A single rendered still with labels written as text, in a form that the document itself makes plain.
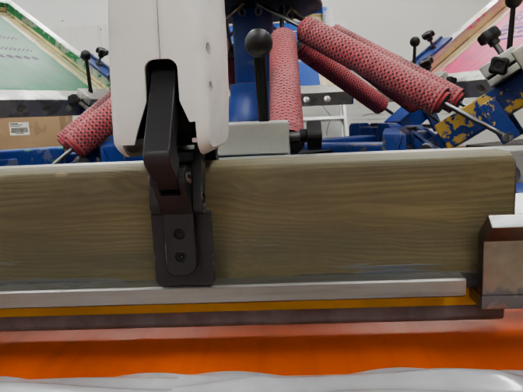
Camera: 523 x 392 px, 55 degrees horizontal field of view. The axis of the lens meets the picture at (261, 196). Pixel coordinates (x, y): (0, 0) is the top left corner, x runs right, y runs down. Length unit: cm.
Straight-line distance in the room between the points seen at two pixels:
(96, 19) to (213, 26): 448
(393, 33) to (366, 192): 428
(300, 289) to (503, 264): 11
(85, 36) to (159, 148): 453
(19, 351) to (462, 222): 26
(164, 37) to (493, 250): 20
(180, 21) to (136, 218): 11
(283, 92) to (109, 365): 57
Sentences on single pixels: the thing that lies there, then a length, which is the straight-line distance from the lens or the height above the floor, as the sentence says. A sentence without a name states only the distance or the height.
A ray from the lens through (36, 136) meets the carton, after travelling 443.
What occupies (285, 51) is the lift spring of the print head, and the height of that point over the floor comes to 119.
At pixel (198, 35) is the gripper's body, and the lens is 25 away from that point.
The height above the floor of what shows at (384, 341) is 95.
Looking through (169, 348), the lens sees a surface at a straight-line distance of 31.
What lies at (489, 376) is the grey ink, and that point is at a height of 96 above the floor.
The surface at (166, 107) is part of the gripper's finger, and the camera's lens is 24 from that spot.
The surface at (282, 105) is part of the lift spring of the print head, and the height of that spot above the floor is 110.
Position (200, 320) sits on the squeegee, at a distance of 31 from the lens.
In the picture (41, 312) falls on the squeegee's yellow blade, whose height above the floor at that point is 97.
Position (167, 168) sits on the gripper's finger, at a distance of 23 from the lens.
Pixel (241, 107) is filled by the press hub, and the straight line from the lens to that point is 106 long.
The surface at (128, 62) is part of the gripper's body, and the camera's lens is 25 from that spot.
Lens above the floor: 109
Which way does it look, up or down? 9 degrees down
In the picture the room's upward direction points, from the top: 3 degrees counter-clockwise
